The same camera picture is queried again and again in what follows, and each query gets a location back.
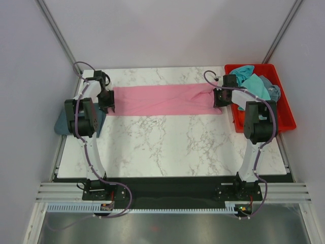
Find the corner aluminium post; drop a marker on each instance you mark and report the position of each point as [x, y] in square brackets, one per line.
[56, 30]
[283, 29]

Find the orange garment in bin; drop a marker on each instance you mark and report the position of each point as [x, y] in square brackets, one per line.
[241, 118]

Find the folded dark blue t shirt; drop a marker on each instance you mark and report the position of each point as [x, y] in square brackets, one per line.
[61, 127]

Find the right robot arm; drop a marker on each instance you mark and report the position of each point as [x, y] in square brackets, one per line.
[260, 123]

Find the right corner aluminium post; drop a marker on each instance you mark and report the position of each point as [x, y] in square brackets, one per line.
[283, 29]

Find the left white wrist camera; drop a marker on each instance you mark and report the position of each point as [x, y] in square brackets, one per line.
[109, 87]

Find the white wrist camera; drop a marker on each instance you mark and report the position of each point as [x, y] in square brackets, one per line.
[109, 87]
[218, 78]

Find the red plastic bin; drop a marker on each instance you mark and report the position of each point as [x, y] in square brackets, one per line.
[286, 120]

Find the grey blue t shirt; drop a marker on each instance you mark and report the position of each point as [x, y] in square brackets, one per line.
[273, 90]

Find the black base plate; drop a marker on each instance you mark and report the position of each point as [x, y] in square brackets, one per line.
[131, 203]

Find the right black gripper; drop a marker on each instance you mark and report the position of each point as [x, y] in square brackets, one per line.
[217, 102]

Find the aluminium frame rail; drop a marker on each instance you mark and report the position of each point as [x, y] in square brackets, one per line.
[224, 192]

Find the pink t shirt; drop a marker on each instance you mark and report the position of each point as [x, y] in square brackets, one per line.
[154, 100]

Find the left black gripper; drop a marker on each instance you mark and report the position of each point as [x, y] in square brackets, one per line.
[103, 107]

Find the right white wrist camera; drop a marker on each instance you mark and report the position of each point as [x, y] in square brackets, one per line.
[218, 78]

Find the left corner aluminium post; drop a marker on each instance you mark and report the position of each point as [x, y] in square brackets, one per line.
[56, 30]

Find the white slotted cable duct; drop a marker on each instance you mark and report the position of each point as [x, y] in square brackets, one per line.
[110, 208]

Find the teal t shirt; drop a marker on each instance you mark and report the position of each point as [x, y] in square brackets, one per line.
[248, 80]

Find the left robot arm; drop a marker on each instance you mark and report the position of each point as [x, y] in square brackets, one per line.
[83, 122]

